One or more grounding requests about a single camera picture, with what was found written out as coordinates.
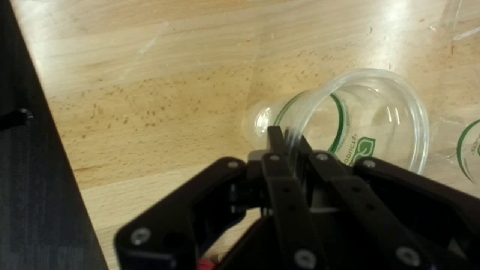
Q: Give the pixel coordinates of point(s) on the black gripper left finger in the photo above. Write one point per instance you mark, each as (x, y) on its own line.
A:
(286, 200)

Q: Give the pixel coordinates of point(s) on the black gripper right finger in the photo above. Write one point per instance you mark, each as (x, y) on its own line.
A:
(380, 200)

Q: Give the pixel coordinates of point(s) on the small black floor object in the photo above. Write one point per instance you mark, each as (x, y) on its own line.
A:
(16, 119)

